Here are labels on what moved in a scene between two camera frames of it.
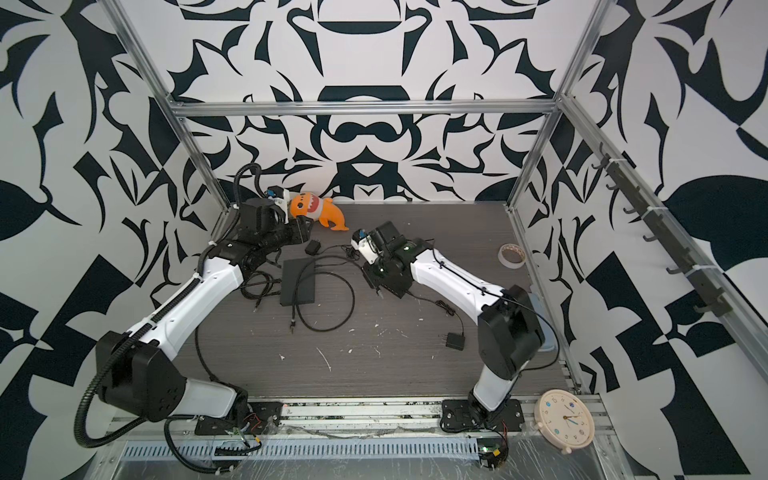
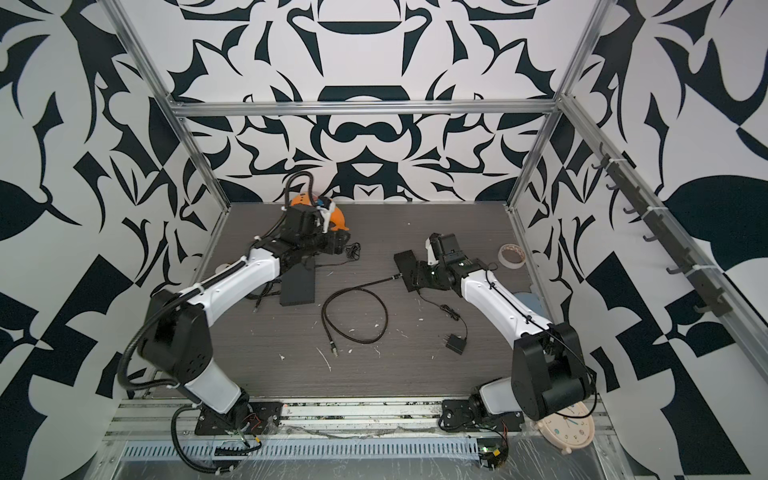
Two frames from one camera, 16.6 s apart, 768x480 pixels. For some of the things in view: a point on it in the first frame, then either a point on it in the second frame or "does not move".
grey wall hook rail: x=702 y=275 does not move
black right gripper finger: x=371 y=276 → x=422 y=278
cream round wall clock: x=564 y=419 does not move
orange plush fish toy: x=318 y=209 does not move
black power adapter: x=452 y=341 does not move
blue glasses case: x=545 y=321 does not move
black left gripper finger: x=301 y=227 → x=338 y=240
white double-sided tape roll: x=513 y=248 does not move
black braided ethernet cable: x=296 y=309 → x=332 y=329
